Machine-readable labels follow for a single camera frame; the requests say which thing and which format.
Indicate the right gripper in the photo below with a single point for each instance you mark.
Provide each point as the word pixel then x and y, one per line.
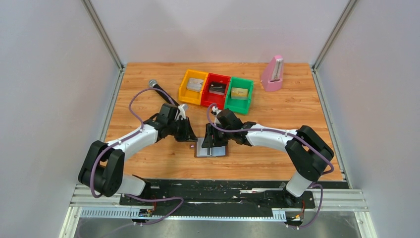
pixel 210 141

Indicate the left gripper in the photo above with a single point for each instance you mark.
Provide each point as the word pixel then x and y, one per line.
pixel 188 134

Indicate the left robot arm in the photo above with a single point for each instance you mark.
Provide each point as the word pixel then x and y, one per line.
pixel 102 170

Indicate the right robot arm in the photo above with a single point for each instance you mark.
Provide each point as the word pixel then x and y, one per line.
pixel 309 154

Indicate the silver card in yellow bin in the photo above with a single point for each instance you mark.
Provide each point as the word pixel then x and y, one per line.
pixel 195 84

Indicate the black card in red bin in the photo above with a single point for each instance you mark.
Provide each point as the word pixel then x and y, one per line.
pixel 217 88

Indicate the gold card in green bin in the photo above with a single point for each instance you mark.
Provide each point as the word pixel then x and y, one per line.
pixel 239 93

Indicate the yellow plastic bin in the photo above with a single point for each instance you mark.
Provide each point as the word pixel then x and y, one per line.
pixel 189 96

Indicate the red plastic bin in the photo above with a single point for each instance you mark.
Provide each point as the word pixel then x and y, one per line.
pixel 208 98

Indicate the green plastic bin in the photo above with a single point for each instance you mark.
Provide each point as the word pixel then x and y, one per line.
pixel 238 105

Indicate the pink metronome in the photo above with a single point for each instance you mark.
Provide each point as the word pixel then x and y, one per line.
pixel 272 77

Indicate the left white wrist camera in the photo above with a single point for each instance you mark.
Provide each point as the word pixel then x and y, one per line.
pixel 181 115

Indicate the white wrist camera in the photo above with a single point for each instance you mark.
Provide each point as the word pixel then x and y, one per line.
pixel 181 115
pixel 215 111

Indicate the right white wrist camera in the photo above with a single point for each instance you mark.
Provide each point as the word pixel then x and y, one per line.
pixel 215 111

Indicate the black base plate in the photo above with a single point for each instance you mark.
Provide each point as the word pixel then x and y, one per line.
pixel 228 198

